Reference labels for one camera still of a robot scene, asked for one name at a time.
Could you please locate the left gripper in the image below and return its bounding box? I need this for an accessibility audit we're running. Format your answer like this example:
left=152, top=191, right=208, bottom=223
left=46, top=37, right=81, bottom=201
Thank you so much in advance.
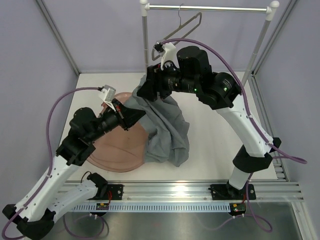
left=87, top=98, right=146, bottom=143

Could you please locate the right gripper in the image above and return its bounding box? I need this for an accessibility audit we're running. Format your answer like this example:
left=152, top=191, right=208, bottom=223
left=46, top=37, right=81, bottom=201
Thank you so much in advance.
left=137, top=60, right=200, bottom=103

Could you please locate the grey shirt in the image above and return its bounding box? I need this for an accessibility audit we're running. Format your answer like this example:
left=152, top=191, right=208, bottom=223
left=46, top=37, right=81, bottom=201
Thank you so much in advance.
left=124, top=75, right=190, bottom=167

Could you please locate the hanger with metal hook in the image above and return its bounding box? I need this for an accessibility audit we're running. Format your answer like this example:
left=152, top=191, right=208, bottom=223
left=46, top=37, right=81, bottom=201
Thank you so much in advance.
left=149, top=3, right=203, bottom=61

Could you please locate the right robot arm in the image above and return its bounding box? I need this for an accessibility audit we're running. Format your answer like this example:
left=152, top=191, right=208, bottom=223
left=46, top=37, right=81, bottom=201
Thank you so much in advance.
left=137, top=43, right=282, bottom=200

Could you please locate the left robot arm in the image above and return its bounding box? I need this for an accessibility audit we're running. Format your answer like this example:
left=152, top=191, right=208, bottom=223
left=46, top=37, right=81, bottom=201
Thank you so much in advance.
left=2, top=99, right=146, bottom=240

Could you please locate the pink plastic basin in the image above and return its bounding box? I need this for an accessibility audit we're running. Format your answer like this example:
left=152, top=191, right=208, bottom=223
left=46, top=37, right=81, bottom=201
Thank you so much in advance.
left=87, top=91, right=148, bottom=173

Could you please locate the clothes rack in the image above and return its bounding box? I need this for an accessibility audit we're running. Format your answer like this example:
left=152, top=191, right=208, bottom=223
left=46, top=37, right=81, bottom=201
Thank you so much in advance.
left=138, top=0, right=280, bottom=86

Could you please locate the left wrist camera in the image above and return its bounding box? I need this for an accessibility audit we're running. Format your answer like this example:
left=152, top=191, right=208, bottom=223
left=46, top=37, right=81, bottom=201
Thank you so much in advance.
left=98, top=85, right=116, bottom=112

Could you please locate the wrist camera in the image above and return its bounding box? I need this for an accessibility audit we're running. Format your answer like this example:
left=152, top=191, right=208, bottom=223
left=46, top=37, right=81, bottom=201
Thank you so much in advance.
left=98, top=85, right=116, bottom=112
left=153, top=42, right=176, bottom=71

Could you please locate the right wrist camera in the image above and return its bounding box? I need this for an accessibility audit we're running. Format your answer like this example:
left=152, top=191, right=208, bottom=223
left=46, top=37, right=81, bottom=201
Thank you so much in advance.
left=153, top=42, right=176, bottom=71

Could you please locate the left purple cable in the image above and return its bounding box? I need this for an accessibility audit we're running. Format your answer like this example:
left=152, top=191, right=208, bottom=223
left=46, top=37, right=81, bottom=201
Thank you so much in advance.
left=3, top=86, right=110, bottom=240

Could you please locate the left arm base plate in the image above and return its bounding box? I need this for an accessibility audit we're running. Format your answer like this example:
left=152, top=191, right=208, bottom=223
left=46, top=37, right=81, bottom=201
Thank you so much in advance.
left=89, top=184, right=124, bottom=201

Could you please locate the white slotted cable duct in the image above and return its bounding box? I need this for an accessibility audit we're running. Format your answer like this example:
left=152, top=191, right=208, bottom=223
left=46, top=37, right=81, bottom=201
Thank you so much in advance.
left=71, top=202, right=231, bottom=213

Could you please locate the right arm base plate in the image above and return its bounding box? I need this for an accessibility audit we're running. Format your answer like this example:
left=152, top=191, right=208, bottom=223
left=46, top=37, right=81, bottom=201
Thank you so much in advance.
left=208, top=182, right=257, bottom=201

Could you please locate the aluminium mounting rail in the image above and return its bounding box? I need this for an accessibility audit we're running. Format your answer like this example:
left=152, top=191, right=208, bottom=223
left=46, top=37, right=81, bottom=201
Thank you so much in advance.
left=122, top=181, right=304, bottom=203

